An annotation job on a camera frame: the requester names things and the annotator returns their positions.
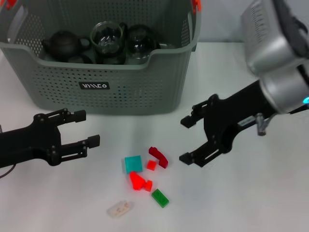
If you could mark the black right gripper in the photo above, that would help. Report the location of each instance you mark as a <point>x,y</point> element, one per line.
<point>231,111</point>

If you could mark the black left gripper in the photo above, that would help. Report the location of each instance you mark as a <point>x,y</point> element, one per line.
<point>29,145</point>

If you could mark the dark red curved brick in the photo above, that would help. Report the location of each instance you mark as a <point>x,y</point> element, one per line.
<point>158,157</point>

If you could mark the small orange-red square brick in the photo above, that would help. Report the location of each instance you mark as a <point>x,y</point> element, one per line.
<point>151,165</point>

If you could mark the teal square building plate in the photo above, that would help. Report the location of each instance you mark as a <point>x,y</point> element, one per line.
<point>133,164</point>

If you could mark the green building plate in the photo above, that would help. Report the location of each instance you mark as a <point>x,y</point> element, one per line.
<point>159,198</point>

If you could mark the grey perforated storage bin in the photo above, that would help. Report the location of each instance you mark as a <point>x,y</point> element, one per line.
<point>135,91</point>

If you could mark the small bright red brick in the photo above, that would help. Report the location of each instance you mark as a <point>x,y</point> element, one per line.
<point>148,185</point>

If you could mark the bright red slope brick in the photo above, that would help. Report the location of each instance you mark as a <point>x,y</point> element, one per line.
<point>136,181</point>

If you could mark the black clay teapot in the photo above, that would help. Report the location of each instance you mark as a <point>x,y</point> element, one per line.
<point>62,46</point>

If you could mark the translucent white building brick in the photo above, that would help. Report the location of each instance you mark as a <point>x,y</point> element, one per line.
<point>120,209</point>

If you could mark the grey right wrist camera housing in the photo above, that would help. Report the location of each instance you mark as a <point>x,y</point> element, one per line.
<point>265,36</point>

